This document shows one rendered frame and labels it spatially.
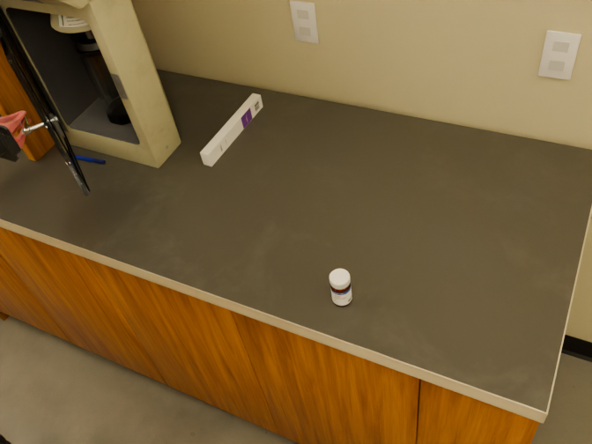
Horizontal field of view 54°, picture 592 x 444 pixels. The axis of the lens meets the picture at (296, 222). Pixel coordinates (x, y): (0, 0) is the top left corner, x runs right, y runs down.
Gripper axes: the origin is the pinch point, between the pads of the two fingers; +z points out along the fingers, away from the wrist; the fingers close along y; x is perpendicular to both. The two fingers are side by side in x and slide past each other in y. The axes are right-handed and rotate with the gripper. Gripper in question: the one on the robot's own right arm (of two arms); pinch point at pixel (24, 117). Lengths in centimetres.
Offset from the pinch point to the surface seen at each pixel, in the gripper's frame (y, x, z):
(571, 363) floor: -121, -132, 57
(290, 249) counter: -26, -63, 5
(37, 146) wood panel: -22.8, 20.3, 9.6
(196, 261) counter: -26, -44, -6
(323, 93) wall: -27, -45, 60
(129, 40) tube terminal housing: 8.0, -16.6, 23.6
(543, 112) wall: -21, -104, 61
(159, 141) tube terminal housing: -19.9, -16.6, 20.5
